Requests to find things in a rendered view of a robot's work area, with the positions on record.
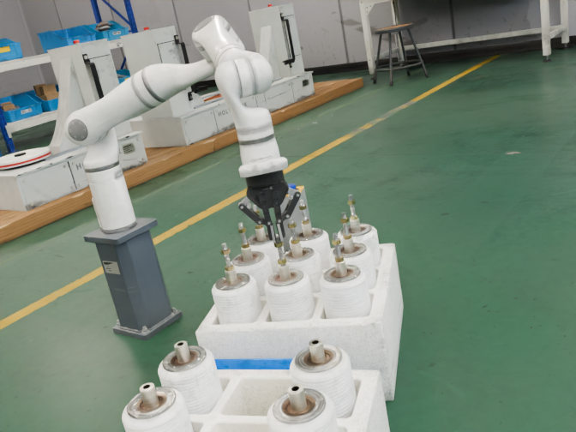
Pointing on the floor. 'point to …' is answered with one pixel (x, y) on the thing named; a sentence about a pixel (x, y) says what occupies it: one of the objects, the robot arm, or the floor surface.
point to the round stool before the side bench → (402, 50)
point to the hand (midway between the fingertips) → (276, 231)
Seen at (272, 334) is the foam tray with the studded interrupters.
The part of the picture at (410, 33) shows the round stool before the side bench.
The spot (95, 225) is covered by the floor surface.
